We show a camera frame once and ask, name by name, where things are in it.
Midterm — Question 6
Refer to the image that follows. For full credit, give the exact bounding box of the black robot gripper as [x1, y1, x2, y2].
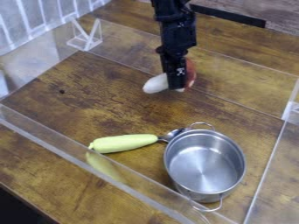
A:
[154, 16, 196, 90]

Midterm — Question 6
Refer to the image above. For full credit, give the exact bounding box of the red and white toy mushroom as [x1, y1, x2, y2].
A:
[142, 59, 196, 94]

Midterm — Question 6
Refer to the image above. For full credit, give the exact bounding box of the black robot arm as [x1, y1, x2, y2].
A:
[150, 0, 196, 89]

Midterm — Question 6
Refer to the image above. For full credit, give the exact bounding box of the silver steel pot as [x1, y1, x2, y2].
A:
[162, 122, 246, 212]

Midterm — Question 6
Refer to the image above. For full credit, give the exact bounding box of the black strip on table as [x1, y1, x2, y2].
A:
[190, 3, 266, 28]

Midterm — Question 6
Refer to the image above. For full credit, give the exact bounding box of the clear acrylic front barrier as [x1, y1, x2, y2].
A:
[0, 104, 237, 224]

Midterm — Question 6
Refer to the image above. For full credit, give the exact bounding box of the clear acrylic triangular bracket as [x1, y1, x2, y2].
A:
[66, 19, 102, 52]

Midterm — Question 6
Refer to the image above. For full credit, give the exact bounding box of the spoon with green handle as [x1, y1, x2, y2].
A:
[87, 128, 189, 153]

